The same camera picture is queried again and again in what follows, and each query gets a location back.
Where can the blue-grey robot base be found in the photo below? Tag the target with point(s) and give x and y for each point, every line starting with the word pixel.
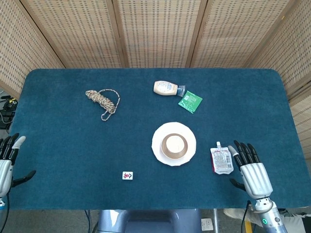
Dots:
pixel 150 221

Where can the cream ceramic bowl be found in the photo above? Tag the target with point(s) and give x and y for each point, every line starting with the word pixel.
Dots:
pixel 175 155

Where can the white mahjong tile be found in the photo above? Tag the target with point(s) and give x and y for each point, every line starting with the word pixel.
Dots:
pixel 127 175

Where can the white scalloped plate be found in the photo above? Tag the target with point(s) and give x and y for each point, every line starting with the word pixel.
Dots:
pixel 156 143

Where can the blue table cloth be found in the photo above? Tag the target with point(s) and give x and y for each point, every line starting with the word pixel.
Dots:
pixel 73 150

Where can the mayonnaise squeeze bottle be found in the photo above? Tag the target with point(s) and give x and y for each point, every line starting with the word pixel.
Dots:
pixel 165 88

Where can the right black-fingered robot hand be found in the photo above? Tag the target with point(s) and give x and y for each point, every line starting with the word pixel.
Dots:
pixel 256 177

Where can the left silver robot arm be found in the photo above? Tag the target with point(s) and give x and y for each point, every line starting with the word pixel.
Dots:
pixel 2 202

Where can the white red spout pouch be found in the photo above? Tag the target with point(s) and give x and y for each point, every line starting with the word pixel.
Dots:
pixel 221 160

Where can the white printed label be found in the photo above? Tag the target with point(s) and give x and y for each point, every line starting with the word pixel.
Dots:
pixel 207 224

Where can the woven bamboo screen panel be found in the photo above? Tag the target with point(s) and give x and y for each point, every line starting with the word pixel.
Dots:
pixel 296 60
pixel 238 31
pixel 77 31
pixel 22 41
pixel 158 31

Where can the green foil sachet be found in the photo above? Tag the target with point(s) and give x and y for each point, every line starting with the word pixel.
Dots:
pixel 190 101

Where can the white paper cup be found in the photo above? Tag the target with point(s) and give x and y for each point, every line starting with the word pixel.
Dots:
pixel 175 144

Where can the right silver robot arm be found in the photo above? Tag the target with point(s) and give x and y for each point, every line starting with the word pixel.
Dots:
pixel 269 216

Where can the left black-fingered robot hand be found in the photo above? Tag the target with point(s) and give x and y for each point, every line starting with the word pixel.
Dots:
pixel 5 170

